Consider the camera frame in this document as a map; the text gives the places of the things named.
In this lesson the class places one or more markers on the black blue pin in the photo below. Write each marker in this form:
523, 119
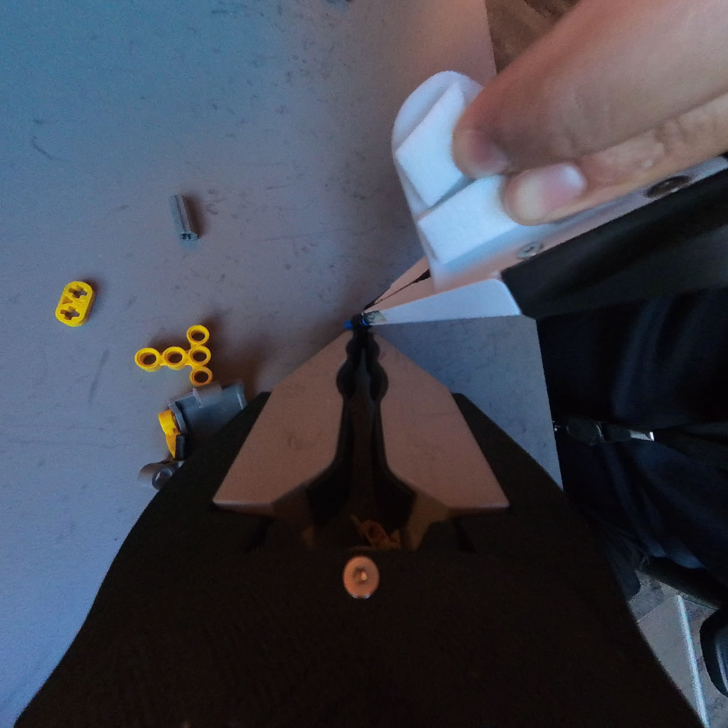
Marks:
358, 323

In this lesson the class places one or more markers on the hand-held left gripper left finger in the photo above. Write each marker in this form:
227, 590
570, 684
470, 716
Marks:
284, 449

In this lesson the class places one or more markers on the grey desk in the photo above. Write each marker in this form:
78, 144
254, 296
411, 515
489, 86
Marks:
199, 142

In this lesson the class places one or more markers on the yellow triangular hole connector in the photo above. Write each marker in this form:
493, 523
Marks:
182, 355

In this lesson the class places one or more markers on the yellow brick piece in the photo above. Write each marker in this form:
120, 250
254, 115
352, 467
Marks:
375, 534

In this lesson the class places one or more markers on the grey metal axle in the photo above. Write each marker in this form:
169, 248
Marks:
185, 218

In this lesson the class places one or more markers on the person's right hand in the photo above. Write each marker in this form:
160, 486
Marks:
597, 102

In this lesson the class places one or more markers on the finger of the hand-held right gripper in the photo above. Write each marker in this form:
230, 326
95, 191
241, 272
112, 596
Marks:
455, 304
412, 281

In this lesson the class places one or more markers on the person's dark clothing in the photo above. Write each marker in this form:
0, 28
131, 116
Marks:
637, 455

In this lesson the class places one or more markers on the metal key clip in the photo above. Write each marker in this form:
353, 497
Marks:
603, 432

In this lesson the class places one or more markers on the light grey curved piece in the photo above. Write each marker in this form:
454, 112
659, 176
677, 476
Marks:
210, 406

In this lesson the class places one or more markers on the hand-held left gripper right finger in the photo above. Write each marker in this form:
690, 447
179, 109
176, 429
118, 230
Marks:
443, 449

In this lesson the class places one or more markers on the yellow two-hole piece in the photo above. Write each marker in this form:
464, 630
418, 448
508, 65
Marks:
74, 303

